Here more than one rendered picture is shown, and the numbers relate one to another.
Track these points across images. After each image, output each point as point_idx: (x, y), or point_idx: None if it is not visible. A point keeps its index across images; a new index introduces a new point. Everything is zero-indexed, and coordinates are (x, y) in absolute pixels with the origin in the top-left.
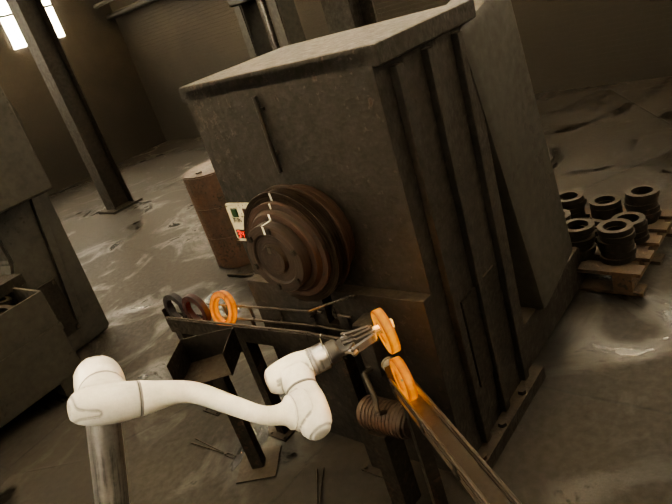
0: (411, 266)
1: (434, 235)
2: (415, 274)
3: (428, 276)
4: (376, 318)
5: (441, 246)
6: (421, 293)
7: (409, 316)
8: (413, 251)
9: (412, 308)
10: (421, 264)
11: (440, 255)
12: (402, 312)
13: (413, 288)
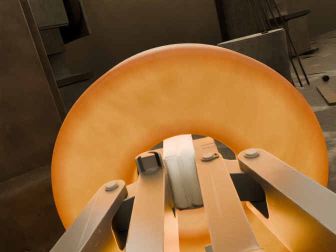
0: (5, 89)
1: (28, 22)
2: (21, 111)
3: (56, 108)
4: (191, 65)
5: (46, 53)
6: (47, 164)
7: (43, 241)
8: (8, 33)
9: (52, 204)
10: (38, 70)
11: (49, 74)
12: (15, 243)
13: (18, 163)
